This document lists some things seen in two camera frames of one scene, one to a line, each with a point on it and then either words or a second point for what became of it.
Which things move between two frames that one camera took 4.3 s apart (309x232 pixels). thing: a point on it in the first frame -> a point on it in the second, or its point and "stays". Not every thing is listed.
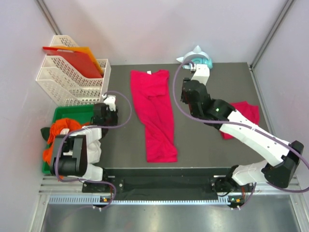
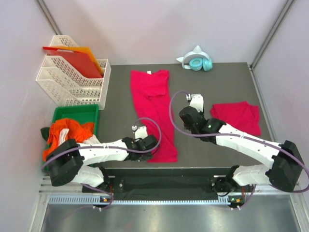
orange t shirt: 56,127 stays
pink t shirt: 151,94 stays
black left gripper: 114,121 -> 148,155
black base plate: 158,183 stays
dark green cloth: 45,132 stays
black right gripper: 182,97 -> 187,127
